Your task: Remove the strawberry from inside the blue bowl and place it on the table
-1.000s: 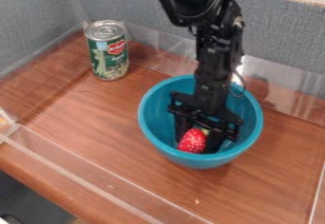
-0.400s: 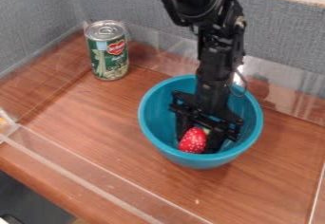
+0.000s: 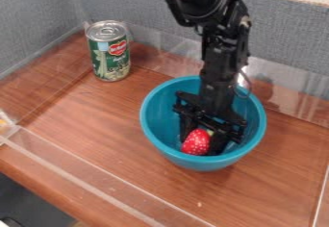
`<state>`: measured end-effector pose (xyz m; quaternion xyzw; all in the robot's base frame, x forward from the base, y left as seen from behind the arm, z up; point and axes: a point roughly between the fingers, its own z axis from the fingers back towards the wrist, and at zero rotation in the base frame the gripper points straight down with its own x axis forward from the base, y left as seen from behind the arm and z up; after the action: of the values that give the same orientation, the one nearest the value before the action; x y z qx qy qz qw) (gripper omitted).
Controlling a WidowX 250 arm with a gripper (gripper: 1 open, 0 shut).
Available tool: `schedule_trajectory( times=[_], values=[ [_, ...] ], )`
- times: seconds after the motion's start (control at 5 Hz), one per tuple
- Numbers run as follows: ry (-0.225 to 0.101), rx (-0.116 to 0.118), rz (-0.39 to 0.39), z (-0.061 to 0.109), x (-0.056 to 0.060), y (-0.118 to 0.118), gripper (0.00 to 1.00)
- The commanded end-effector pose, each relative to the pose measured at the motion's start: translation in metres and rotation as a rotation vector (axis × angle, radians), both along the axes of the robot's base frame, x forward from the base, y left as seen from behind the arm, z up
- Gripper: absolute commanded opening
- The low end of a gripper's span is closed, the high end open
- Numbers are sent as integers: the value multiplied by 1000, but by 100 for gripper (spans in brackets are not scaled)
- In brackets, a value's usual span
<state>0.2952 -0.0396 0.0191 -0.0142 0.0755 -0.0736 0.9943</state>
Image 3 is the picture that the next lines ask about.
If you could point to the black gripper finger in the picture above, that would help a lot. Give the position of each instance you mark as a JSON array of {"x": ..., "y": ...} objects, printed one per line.
[
  {"x": 188, "y": 126},
  {"x": 218, "y": 143}
]

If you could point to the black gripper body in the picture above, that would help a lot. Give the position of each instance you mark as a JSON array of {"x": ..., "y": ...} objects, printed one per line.
[{"x": 224, "y": 122}]

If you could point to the red toy strawberry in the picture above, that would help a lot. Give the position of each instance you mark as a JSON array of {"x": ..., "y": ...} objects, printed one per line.
[{"x": 197, "y": 142}]

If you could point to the blue plastic bowl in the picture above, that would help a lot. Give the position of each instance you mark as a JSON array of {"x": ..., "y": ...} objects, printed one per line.
[{"x": 161, "y": 124}]

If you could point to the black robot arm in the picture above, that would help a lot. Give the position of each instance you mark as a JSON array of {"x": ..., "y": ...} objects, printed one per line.
[{"x": 221, "y": 22}]

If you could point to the clear acrylic barrier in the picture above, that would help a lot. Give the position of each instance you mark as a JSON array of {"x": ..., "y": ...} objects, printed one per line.
[{"x": 99, "y": 196}]

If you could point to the green vegetable can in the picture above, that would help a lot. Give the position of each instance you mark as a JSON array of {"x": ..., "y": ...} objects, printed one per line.
[{"x": 109, "y": 50}]

